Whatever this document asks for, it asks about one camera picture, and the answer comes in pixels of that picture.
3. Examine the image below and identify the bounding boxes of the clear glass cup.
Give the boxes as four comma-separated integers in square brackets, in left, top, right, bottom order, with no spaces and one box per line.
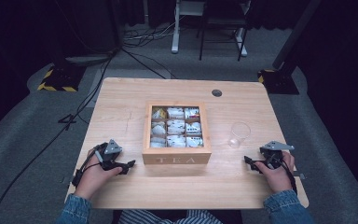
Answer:
[227,121,252,149]

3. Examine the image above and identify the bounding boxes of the wooden tea box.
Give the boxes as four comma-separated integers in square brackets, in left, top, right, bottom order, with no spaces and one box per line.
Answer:
[142,101,213,165]

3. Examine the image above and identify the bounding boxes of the group of white tea packets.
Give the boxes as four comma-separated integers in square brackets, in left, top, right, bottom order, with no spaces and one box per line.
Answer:
[150,106,205,148]

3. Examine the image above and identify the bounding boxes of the bundle of floor cables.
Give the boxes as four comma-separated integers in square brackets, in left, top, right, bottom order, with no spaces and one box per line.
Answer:
[123,21,175,49]

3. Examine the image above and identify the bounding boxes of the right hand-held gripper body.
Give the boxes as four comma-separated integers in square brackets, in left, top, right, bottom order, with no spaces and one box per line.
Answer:
[258,140,296,166]

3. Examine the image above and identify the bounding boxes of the black metal chair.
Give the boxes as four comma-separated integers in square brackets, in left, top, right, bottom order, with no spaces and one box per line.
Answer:
[198,0,250,63]

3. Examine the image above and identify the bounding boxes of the long black floor cable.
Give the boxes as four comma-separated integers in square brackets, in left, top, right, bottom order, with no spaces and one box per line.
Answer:
[0,49,119,224]

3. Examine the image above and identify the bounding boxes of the person's right hand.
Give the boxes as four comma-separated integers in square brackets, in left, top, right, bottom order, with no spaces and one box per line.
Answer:
[254,151,296,194]

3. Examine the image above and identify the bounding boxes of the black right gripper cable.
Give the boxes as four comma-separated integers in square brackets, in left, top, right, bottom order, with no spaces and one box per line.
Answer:
[272,156,298,196]

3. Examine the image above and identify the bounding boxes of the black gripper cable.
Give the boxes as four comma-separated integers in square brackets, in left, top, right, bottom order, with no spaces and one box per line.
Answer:
[71,151,104,188]
[272,156,298,196]

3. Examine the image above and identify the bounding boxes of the yellow black striped stand base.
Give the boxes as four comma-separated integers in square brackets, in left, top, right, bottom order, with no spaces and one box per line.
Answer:
[257,68,300,95]
[36,63,87,93]

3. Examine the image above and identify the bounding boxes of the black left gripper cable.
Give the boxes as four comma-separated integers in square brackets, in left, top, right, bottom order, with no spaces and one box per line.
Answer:
[71,151,104,188]

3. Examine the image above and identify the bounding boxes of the black slanted stand post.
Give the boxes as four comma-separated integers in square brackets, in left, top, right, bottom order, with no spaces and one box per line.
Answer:
[271,0,324,71]

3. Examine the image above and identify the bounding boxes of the person's left hand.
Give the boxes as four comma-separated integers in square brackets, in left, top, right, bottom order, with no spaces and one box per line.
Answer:
[74,148,123,201]

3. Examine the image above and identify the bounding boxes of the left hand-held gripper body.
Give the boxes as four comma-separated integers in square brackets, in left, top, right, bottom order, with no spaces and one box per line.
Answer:
[94,138,125,172]

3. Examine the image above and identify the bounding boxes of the white desk frame leg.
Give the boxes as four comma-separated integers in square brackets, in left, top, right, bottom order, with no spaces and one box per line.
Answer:
[171,0,206,55]
[234,0,252,58]

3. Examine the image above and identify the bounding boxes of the person's striped clothing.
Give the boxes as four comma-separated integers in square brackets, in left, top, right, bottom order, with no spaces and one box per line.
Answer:
[117,208,224,224]

